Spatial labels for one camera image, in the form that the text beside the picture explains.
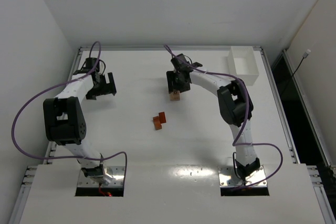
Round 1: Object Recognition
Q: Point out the long light wood block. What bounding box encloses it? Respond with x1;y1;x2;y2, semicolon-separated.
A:
170;93;175;101
174;93;180;101

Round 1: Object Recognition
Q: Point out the red-brown wood block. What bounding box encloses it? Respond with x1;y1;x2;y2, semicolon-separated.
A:
153;116;162;130
159;112;166;124

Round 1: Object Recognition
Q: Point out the white perforated box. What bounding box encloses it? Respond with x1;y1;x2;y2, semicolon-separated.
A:
227;46;259;86

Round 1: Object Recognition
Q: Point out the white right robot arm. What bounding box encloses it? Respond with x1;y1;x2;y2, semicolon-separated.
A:
166;54;260;180

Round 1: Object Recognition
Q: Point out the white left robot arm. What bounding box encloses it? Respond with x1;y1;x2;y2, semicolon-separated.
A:
43;57;117;185

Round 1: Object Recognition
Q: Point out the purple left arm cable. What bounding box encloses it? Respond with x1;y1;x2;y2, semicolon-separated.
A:
10;41;128;183

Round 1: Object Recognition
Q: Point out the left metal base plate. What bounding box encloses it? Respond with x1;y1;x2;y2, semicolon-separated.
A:
77;166;125;188

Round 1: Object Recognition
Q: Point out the metal base plate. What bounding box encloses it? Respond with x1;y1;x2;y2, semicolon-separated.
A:
218;166;267;188
77;166;125;188

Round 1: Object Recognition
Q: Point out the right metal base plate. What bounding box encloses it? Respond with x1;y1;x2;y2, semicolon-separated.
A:
218;166;267;188

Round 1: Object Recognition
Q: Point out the black wall cable white plug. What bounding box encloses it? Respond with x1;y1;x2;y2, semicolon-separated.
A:
290;49;312;79

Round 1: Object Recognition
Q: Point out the aluminium table frame rail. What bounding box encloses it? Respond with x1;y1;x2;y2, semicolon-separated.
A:
7;45;336;224

